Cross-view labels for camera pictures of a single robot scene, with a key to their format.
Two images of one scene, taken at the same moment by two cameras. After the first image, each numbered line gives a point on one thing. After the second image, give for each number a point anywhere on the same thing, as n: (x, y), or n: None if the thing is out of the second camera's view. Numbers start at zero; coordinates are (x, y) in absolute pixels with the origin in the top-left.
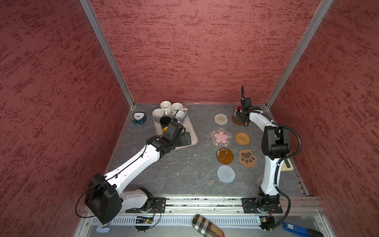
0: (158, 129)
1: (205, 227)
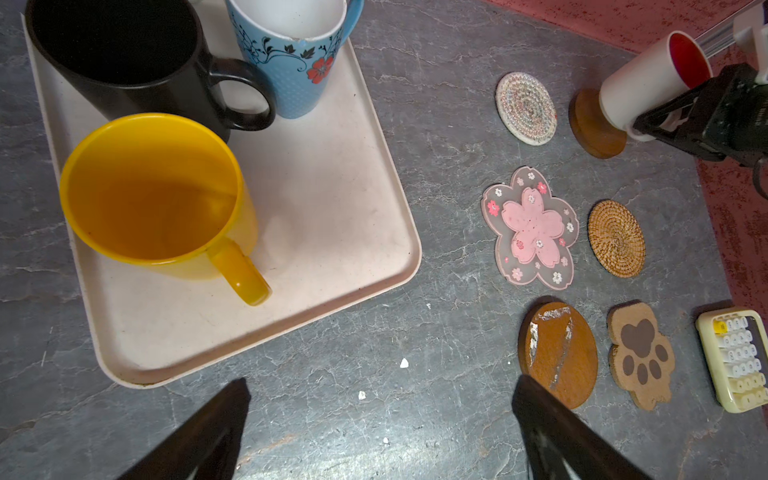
0: (334, 215)
1: None
